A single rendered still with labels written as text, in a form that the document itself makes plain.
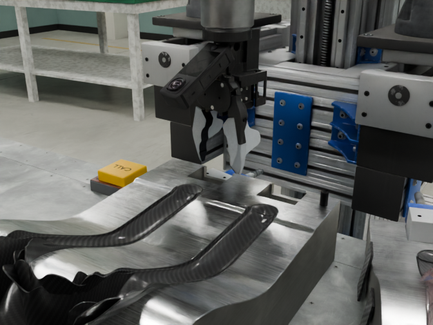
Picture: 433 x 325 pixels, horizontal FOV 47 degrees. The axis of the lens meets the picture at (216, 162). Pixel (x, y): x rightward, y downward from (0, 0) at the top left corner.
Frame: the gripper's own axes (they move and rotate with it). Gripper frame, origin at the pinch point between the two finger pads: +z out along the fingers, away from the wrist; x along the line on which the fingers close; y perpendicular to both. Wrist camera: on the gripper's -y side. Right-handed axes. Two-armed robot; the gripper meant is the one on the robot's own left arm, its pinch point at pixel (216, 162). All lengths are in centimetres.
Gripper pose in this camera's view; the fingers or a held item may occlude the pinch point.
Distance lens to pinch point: 76.7
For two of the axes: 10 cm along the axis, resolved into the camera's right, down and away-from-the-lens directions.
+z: 0.0, 9.2, 3.9
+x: -7.1, -2.8, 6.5
